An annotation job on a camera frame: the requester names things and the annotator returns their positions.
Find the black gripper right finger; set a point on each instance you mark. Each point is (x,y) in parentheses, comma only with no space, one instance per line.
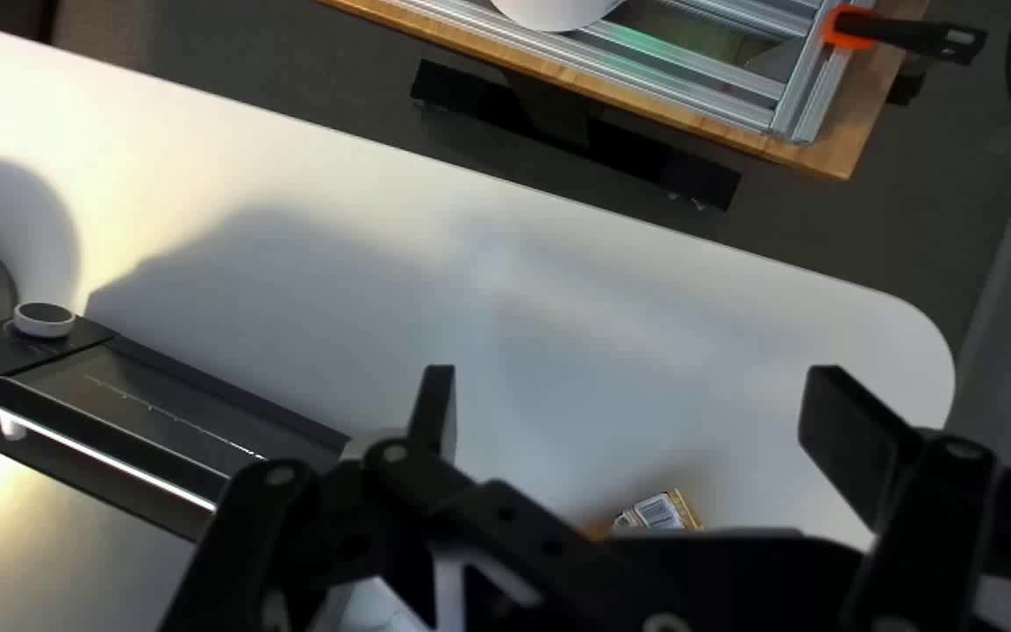
(854,440)

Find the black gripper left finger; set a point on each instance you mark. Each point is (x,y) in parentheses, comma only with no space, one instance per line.
(432,418)

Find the small orange label card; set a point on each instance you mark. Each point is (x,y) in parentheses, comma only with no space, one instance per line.
(663,510)

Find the orange black clamp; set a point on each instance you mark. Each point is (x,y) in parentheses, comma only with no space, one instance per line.
(857,29)

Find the wooden board with metal frame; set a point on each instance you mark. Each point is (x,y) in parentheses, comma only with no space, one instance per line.
(744,75)

